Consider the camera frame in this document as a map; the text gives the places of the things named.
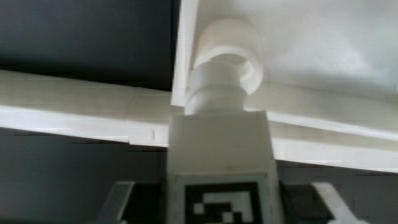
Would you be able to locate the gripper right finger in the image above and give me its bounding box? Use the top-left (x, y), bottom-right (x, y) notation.
top-left (311, 182), bottom-right (369, 224)

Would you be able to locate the white square table top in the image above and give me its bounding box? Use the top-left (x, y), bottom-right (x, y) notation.
top-left (172, 0), bottom-right (398, 141)

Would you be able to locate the white U-shaped obstacle fence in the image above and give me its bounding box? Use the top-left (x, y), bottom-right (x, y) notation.
top-left (0, 70), bottom-right (398, 173)

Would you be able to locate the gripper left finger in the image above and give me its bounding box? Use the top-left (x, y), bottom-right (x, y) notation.
top-left (87, 181), bottom-right (135, 224)

